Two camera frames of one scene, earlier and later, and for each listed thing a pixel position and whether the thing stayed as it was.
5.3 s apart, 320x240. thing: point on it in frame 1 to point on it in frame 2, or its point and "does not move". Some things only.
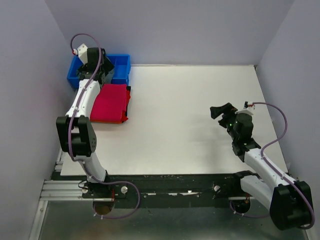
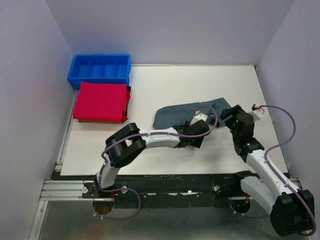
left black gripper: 107,66 to 197,143
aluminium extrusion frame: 58,189 does not move
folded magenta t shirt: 110,103 does not move
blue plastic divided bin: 121,64 does not move
